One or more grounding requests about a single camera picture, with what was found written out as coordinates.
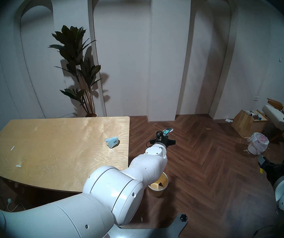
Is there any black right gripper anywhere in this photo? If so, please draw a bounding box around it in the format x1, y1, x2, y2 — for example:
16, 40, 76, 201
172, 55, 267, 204
258, 155, 284, 184

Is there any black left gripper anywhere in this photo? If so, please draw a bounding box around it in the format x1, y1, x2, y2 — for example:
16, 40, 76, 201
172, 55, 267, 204
149, 131, 176, 149

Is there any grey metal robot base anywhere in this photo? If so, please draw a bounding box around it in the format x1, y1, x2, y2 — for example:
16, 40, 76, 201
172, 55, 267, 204
106, 213, 188, 238

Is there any white bin with plastic bag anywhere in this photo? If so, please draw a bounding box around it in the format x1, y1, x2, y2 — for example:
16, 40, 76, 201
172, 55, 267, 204
247, 132, 269, 155

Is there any mixed trash pile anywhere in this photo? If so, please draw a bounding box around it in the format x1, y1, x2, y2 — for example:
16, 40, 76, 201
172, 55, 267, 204
244, 110, 262, 120

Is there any cream round trash bin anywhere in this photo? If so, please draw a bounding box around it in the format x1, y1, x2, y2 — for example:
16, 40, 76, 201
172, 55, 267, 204
148, 172, 169, 198

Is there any open cardboard box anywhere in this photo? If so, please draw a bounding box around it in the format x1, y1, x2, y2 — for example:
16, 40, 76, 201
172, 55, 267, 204
231, 110, 269, 139

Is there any white cushioned wooden armchair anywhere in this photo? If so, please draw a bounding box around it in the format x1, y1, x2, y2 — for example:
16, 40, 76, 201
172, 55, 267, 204
262, 97, 284, 144

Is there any light blue tissue packet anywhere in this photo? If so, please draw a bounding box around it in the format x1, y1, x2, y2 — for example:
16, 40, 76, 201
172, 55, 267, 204
105, 137, 119, 149

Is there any light wooden table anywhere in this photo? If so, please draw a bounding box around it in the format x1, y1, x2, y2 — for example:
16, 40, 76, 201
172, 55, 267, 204
0, 116, 130, 193

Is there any tall green leafy plant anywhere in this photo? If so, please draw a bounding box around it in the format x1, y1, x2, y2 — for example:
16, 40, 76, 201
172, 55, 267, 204
48, 25, 103, 116

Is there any white floor cable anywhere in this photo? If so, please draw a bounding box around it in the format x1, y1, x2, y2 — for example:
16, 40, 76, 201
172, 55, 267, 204
7, 203, 25, 212

